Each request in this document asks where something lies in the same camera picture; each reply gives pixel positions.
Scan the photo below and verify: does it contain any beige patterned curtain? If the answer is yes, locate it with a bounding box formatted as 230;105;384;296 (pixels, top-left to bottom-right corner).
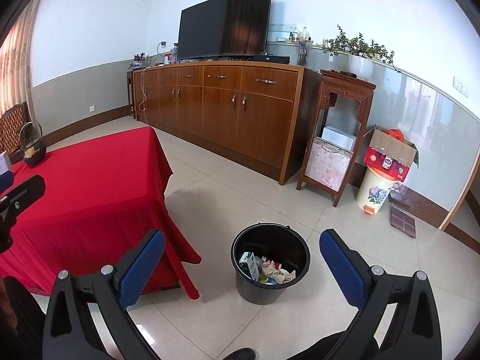
0;0;44;115

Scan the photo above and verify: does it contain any green leafy plant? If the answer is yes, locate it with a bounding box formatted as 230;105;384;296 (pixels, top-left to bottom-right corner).
322;25;400;73

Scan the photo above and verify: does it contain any wooden lattice chair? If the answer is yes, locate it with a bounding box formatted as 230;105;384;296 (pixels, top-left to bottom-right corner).
0;102;32;158

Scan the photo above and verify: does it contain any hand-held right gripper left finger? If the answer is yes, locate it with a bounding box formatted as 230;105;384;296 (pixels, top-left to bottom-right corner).
42;228;167;360

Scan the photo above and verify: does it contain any white hanging cable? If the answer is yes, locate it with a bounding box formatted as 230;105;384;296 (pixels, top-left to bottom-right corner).
136;68;149;113

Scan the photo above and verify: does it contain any pink floral bag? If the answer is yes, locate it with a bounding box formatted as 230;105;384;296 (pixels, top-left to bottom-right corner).
304;137;353;192

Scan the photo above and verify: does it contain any black iron teapot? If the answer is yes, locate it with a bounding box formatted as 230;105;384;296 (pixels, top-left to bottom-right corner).
19;121;46;166

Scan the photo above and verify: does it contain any carved wooden stand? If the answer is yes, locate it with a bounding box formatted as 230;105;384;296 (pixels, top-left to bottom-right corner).
296;69;377;208

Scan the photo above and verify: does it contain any black plastic bucket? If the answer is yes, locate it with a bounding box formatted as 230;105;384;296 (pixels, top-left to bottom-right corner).
230;223;311;305

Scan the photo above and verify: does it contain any row of small bottles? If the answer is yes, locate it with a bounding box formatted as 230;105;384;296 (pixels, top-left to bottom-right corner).
289;26;314;44

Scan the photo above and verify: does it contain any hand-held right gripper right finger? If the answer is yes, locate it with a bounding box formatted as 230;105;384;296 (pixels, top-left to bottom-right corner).
319;228;442;360

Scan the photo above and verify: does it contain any red tablecloth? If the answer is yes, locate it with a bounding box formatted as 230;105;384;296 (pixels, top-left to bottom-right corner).
0;126;202;301

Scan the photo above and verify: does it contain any white flat box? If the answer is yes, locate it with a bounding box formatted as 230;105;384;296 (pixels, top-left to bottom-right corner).
321;125;357;151

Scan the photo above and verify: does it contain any glass vase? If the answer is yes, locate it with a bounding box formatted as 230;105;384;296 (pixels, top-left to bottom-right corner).
297;39;314;67

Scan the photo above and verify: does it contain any open cardboard box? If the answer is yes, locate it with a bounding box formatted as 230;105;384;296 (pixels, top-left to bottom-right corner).
363;125;420;182

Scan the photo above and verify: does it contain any wooden sideboard cabinet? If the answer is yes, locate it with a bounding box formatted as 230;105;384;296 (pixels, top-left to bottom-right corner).
133;60;323;185

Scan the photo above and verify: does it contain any brown bathroom scale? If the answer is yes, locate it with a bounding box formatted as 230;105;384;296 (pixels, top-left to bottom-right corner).
390;206;417;239

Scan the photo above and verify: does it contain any black flat television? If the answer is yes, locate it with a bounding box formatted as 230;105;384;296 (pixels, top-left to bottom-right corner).
176;0;273;61

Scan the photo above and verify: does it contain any person's right leg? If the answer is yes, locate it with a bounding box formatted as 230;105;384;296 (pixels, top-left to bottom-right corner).
289;328;379;360

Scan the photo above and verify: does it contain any floral pedal bin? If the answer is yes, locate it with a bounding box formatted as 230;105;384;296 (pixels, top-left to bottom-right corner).
355;165;398;216

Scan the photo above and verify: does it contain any person's left forearm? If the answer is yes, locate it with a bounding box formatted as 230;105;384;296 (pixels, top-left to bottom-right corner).
0;275;47;360

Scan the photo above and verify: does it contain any white green drink carton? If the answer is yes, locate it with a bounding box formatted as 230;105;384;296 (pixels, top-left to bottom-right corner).
239;251;260;281

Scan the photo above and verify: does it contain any person's black shoe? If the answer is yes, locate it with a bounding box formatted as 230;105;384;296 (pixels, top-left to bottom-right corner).
224;348;257;360

